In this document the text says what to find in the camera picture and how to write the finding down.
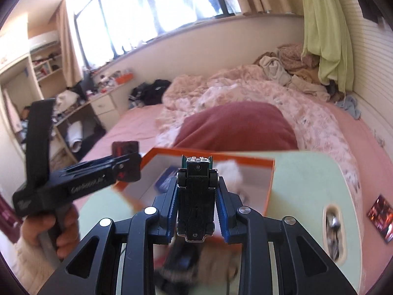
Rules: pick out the cream study desk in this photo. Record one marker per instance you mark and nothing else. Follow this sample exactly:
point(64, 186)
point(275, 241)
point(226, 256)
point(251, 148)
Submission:
point(79, 110)

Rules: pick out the green toy car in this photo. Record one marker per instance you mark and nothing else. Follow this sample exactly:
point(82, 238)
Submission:
point(196, 199)

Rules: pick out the cream drawer cabinet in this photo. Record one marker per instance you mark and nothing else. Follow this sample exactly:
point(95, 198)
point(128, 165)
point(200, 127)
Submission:
point(103, 106)

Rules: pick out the dark photo card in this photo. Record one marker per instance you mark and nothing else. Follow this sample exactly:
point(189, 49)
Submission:
point(380, 218)

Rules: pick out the dark blurred object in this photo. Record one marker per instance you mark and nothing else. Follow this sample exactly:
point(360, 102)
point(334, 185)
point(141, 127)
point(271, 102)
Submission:
point(181, 261)

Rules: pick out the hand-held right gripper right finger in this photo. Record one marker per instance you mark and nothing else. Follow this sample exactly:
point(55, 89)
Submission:
point(222, 218)

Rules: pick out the pile of beige clothes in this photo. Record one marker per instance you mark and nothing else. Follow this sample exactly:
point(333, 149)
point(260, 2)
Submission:
point(294, 58)

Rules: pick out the fuzzy floral blanket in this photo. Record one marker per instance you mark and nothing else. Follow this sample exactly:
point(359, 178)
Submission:
point(245, 89)

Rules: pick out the large window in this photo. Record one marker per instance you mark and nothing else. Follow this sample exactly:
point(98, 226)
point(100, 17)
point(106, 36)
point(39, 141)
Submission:
point(138, 12)

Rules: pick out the cream wall shelf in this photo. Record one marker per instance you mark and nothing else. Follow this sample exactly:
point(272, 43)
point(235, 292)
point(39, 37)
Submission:
point(46, 67)

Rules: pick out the light blue cloth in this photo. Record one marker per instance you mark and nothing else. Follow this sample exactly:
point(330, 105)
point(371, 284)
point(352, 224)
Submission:
point(350, 104)

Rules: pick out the white bag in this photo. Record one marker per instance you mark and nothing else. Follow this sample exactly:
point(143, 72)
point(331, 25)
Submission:
point(74, 135)

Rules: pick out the orange cardboard box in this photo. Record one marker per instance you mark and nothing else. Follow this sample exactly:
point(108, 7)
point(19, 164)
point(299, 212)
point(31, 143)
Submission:
point(239, 157)

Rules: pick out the person's left hand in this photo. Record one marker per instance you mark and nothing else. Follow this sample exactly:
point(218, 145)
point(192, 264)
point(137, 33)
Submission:
point(69, 233)

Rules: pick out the white fluffy ball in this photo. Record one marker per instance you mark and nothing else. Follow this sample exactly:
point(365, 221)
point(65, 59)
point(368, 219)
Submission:
point(230, 169)

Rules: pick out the small orange box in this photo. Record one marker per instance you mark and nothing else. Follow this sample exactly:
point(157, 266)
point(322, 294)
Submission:
point(124, 78)

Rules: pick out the light green curtain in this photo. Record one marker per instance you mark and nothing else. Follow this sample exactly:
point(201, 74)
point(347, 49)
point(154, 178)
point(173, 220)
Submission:
point(325, 30)

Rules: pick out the person's left forearm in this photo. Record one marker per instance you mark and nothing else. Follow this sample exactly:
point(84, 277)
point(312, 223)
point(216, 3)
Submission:
point(27, 267)

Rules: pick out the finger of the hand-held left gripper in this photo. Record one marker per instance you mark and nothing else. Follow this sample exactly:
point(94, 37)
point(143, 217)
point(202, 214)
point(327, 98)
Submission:
point(127, 161)

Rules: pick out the dark wall poster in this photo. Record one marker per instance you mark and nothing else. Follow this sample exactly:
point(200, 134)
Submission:
point(371, 9)

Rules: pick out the mint green lap desk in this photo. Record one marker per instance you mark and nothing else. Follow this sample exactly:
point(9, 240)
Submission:
point(307, 184)

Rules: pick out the pile of dark clothes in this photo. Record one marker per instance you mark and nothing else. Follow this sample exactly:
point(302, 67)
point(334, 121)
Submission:
point(150, 92)

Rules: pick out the blue card box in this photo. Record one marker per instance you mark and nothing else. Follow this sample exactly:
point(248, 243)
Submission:
point(164, 180)

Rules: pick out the person's maroon clothing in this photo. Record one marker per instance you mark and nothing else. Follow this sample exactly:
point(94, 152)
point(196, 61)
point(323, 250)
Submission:
point(6, 218)

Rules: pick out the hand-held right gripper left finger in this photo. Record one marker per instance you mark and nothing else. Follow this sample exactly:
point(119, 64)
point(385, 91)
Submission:
point(172, 210)

